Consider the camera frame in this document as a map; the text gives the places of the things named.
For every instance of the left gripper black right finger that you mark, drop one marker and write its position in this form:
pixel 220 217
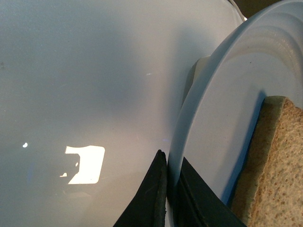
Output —
pixel 197 204

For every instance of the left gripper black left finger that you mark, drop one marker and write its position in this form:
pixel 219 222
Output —
pixel 148 207

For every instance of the brown bread slice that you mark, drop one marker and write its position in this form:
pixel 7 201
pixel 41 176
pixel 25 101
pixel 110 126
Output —
pixel 269 191

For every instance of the white round plate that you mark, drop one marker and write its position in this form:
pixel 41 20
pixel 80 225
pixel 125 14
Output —
pixel 262 57

